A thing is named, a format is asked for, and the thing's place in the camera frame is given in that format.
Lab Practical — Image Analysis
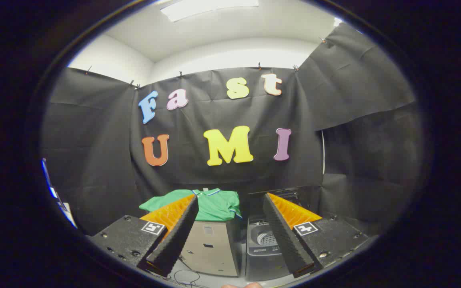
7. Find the green polo shirt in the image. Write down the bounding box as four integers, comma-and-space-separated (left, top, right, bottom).
139, 188, 242, 221

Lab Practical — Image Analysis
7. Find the ceiling light panel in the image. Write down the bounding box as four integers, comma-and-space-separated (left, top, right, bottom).
160, 0, 260, 22

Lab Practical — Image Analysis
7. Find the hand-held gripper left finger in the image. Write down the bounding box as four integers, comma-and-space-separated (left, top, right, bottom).
88, 194, 200, 277

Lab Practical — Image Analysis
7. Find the black floor cable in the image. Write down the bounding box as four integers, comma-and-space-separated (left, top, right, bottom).
166, 267, 204, 287

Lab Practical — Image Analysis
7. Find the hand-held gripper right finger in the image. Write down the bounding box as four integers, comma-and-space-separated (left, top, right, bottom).
263, 192, 371, 279

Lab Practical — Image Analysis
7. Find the black backdrop cloth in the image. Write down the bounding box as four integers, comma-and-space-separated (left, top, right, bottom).
40, 22, 423, 236

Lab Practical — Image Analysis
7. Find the white blue-edged panel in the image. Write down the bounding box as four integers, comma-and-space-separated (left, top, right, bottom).
42, 159, 78, 229

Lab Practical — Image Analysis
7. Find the row of cloth clips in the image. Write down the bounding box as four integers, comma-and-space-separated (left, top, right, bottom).
84, 37, 327, 89

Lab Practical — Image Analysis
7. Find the grey cabinet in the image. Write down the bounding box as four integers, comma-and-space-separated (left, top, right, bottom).
180, 220, 241, 277

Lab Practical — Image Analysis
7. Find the dark grey washing machine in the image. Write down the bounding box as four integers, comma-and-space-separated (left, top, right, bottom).
246, 216, 295, 282

